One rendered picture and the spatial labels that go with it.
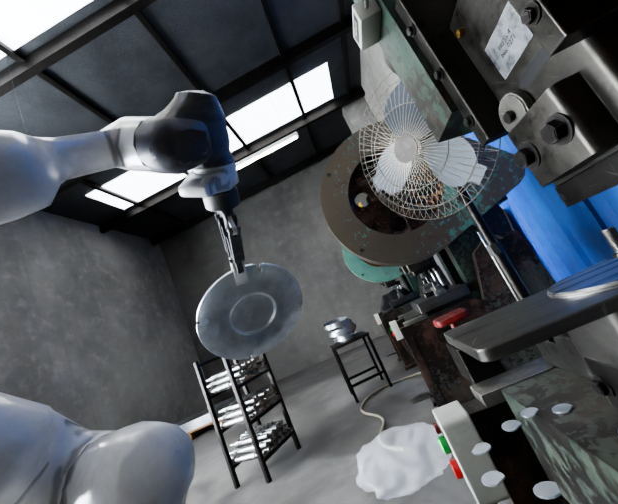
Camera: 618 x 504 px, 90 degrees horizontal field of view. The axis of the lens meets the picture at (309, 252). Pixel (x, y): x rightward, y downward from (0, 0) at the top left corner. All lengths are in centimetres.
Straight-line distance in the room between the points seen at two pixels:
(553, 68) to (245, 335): 78
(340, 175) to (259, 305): 115
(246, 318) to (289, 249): 646
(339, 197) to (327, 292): 535
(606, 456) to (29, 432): 56
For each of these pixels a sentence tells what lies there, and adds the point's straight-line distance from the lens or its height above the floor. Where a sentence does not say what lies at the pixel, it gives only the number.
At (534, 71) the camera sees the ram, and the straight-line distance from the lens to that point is 48.
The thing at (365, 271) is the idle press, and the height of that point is 112.
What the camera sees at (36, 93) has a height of 430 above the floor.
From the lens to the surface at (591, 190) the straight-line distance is 50.
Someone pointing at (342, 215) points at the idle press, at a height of 133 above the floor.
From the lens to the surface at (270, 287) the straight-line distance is 82.
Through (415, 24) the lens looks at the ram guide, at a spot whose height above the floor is 121.
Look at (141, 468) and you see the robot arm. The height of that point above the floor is 80.
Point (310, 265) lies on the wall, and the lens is 712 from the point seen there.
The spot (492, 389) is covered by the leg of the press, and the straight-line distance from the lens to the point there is 63.
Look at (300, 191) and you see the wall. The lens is 757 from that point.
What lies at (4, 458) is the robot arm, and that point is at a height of 86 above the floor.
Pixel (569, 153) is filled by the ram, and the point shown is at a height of 91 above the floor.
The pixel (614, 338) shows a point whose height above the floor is 74.
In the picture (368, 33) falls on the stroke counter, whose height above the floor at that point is 129.
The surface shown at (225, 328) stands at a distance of 84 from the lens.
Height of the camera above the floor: 86
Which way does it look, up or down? 12 degrees up
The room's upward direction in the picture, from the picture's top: 24 degrees counter-clockwise
